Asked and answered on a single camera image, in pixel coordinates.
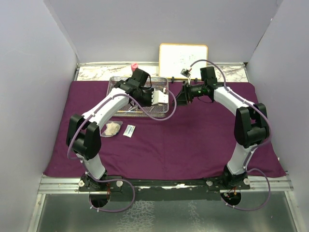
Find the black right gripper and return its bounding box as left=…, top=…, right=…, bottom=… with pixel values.
left=172, top=81, right=207, bottom=106

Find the metal mesh tray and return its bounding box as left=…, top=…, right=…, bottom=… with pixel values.
left=107, top=76, right=169, bottom=117

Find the white blue label packet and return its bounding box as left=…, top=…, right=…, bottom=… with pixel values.
left=123, top=125, right=136, bottom=138

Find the purple cloth wrap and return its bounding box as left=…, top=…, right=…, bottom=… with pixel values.
left=42, top=81, right=287, bottom=181

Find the white gauze bag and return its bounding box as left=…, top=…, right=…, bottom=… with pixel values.
left=100, top=120, right=123, bottom=138

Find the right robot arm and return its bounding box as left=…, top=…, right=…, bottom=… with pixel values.
left=176, top=67, right=269, bottom=189

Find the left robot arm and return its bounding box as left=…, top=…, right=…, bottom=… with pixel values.
left=66, top=68, right=155, bottom=191

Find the pink lid spice bottle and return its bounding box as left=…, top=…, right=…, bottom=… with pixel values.
left=131, top=63, right=139, bottom=72

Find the yellow framed whiteboard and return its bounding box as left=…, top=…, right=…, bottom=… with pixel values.
left=158, top=43, right=208, bottom=80

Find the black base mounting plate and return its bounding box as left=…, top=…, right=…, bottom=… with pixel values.
left=78, top=175, right=250, bottom=202

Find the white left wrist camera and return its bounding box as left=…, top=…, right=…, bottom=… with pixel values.
left=151, top=88, right=169, bottom=105

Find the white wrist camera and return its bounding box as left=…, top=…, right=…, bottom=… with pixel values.
left=181, top=67, right=192, bottom=82
left=151, top=88, right=169, bottom=105

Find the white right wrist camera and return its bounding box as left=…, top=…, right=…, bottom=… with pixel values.
left=181, top=67, right=192, bottom=82

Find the aluminium frame rail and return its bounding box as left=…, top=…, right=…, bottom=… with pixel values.
left=38, top=174, right=294, bottom=194

